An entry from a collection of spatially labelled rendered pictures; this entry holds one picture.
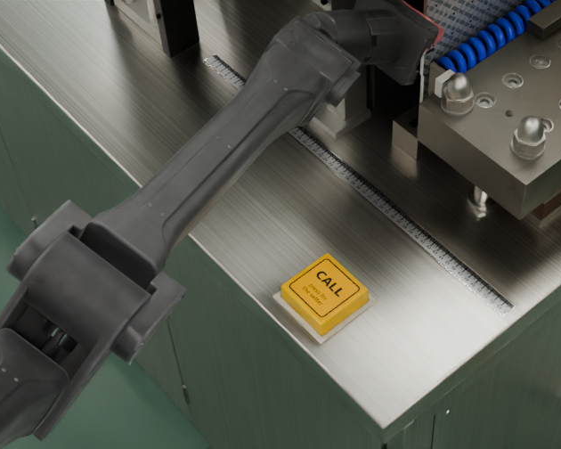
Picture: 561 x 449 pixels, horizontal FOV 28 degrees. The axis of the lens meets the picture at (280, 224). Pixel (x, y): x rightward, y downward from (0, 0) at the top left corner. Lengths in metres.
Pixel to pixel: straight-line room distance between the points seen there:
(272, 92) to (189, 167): 0.14
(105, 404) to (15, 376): 1.50
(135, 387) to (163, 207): 1.44
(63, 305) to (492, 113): 0.62
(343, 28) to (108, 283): 0.44
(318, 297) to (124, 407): 1.08
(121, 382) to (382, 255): 1.09
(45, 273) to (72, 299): 0.03
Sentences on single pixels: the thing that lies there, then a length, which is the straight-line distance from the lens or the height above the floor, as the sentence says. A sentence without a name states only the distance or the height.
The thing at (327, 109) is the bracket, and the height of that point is 0.91.
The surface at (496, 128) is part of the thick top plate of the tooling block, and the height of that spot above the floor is 1.03.
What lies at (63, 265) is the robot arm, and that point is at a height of 1.32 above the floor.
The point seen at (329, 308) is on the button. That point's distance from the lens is 1.21.
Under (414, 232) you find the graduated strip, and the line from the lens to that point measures 1.30.
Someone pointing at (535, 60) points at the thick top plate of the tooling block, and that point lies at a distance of 1.32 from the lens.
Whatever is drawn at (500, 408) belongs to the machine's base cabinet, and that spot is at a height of 0.69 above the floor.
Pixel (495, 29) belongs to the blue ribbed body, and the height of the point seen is 1.04.
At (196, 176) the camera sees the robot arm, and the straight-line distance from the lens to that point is 0.87.
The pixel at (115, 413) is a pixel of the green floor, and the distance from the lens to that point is 2.24.
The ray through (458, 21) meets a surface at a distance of 1.30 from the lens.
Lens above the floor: 1.93
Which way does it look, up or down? 52 degrees down
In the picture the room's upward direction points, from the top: 6 degrees counter-clockwise
